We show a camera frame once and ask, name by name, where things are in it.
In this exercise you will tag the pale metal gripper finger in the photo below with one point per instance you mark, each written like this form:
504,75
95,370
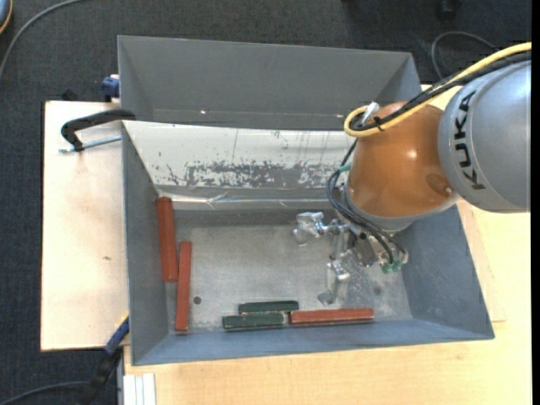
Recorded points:
307,226
337,281

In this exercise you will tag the red-brown flat block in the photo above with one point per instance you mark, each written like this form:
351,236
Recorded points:
183,287
331,316
167,239

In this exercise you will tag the dark green flat block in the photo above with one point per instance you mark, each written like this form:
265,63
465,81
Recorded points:
268,306
254,321

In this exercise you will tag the pale wood board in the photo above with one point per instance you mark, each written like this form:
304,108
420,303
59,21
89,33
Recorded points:
82,226

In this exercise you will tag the grey metal bin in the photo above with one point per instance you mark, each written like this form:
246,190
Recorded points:
253,264

